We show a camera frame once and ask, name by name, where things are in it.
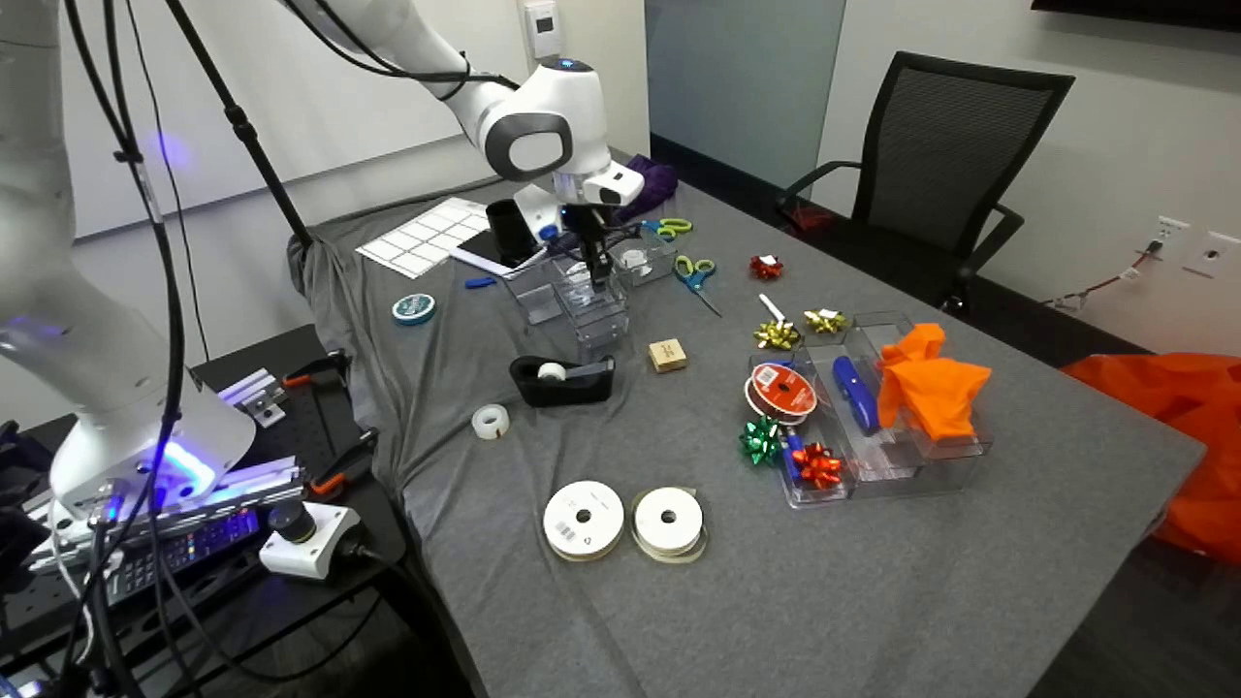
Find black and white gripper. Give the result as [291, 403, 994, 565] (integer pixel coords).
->
[550, 156, 648, 293]

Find clear acrylic pen holder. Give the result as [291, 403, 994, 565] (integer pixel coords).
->
[506, 252, 642, 369]

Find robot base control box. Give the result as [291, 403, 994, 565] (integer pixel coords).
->
[24, 453, 307, 614]

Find purple cloth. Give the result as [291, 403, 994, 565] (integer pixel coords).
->
[617, 150, 684, 225]

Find black flat notebook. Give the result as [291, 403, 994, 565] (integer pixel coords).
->
[455, 227, 546, 275]

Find tan wooden block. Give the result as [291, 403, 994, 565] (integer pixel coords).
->
[643, 333, 691, 375]

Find black tape dispenser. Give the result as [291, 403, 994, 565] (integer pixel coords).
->
[506, 350, 629, 411]

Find white grid paper sheet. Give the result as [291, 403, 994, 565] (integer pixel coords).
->
[355, 195, 498, 283]

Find blue tape roll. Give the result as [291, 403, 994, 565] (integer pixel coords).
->
[389, 290, 441, 328]

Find small white tape roll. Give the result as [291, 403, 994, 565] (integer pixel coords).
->
[470, 398, 516, 446]

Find gold gift bow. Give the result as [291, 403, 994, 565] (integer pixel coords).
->
[799, 302, 855, 342]
[753, 312, 808, 358]

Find red and white ribbon spool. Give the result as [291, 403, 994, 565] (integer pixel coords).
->
[740, 358, 825, 425]

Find green gift bow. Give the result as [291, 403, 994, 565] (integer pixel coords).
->
[736, 413, 788, 468]

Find blue ribbon piece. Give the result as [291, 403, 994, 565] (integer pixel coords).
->
[830, 353, 883, 439]

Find black mesh office chair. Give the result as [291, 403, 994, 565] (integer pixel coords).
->
[775, 46, 1077, 312]

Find black tripod pole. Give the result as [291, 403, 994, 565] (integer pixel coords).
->
[162, 0, 317, 252]

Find clear plastic tray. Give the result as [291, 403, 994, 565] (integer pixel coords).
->
[775, 306, 998, 510]

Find grey tablecloth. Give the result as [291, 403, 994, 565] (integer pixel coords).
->
[285, 141, 1212, 698]

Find white box with black knob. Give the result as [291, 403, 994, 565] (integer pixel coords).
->
[258, 496, 364, 587]

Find orange cloth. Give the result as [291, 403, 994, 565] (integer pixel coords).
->
[1063, 350, 1241, 568]

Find blue green handled scissors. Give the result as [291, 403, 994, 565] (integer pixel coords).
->
[670, 252, 731, 323]

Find white wall thermostat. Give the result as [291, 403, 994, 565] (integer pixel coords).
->
[519, 0, 565, 60]

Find red handled pliers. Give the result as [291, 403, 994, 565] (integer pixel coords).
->
[277, 358, 355, 396]
[307, 439, 380, 502]

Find silver metal bracket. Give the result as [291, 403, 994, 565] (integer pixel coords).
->
[212, 363, 291, 429]

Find thin black hanging cable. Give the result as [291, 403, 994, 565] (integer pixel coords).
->
[57, 0, 189, 698]

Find white wall outlet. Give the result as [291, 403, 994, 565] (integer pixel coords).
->
[1137, 212, 1241, 283]

